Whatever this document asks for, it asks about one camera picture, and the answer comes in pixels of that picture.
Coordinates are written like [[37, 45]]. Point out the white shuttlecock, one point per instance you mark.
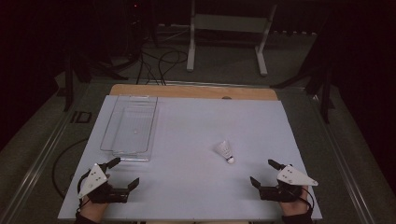
[[224, 149]]

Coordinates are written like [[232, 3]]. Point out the person's right hand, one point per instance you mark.
[[295, 207]]

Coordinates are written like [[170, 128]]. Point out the black tripod stand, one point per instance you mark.
[[68, 81]]

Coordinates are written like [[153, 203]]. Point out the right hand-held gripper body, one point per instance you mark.
[[292, 177]]

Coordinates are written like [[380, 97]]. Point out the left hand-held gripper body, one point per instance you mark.
[[95, 180]]

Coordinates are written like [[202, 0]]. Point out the clear plastic tray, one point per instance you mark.
[[130, 130]]

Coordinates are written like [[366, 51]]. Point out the black angled stand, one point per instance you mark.
[[325, 93]]

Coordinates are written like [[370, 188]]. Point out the person's left hand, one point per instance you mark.
[[93, 211]]

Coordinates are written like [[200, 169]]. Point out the white table mat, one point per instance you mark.
[[193, 130]]

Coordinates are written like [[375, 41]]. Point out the white metal stand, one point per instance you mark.
[[230, 23]]

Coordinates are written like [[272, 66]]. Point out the black square floor bracket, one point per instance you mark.
[[81, 117]]

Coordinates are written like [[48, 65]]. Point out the metal floor rail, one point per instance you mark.
[[37, 161], [342, 161]]

